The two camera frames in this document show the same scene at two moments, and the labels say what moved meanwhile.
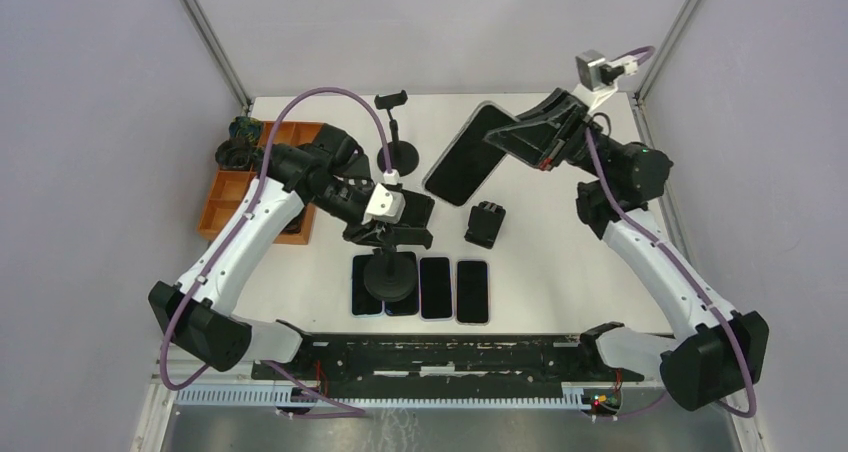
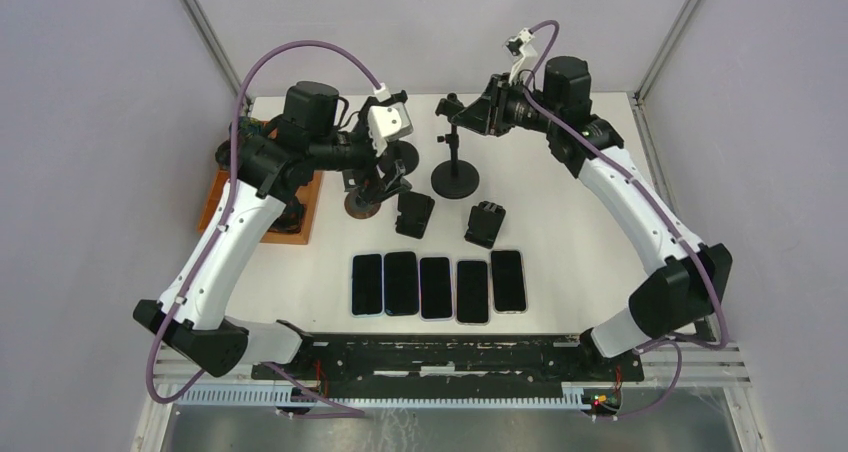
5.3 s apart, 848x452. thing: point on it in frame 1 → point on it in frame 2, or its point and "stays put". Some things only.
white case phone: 472,292 stays put
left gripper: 373,233 → 370,178
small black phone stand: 485,222 stays put
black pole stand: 390,276 → 455,178
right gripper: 555,125 → 487,114
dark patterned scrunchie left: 234,154 stays put
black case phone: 408,306 stays put
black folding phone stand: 418,207 stays put
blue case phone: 363,303 stays put
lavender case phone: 436,288 stays put
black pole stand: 402,155 stays put
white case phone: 466,161 → 508,282
